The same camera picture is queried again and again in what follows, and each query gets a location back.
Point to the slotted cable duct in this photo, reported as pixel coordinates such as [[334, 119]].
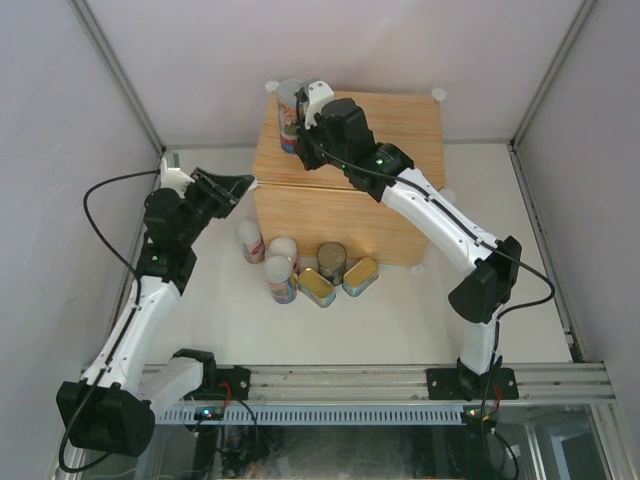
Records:
[[320, 415]]

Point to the rectangular gold tin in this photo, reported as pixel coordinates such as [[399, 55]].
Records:
[[316, 288], [360, 276]]

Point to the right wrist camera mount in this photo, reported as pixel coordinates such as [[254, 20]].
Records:
[[316, 95]]

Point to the white lid can colourful label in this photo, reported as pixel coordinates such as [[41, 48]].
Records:
[[281, 279]]

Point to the wooden cube shelf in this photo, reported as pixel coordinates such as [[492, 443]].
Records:
[[314, 207]]

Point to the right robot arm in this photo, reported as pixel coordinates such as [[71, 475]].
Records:
[[337, 134]]

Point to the white lid can red label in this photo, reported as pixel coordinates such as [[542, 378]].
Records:
[[251, 242]]

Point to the left black base bracket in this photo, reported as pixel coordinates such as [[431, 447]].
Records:
[[233, 382]]

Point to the tall can with spoon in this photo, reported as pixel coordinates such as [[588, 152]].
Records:
[[286, 92]]

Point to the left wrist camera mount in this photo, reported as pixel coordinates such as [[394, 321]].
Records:
[[171, 175]]

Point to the white lid can rear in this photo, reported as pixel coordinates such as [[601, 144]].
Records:
[[284, 246]]

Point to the aluminium mounting rail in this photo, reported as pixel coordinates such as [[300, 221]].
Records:
[[547, 383]]

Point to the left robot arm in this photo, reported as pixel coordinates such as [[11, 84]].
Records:
[[112, 408]]

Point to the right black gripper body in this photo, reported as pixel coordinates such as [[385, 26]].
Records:
[[317, 150]]

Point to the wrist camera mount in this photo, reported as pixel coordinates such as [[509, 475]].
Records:
[[316, 95], [171, 175]]

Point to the right rectangular gold tin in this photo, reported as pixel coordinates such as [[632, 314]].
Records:
[[360, 276]]

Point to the black base bracket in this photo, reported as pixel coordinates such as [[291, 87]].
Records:
[[233, 382], [451, 383]]

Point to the dark round tin can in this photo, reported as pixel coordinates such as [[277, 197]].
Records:
[[331, 260]]

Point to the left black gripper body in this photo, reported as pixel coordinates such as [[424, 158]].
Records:
[[201, 205]]

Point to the right black base bracket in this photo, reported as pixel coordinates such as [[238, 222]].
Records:
[[451, 383]]

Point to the left rectangular gold tin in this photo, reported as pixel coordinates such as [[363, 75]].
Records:
[[316, 288]]

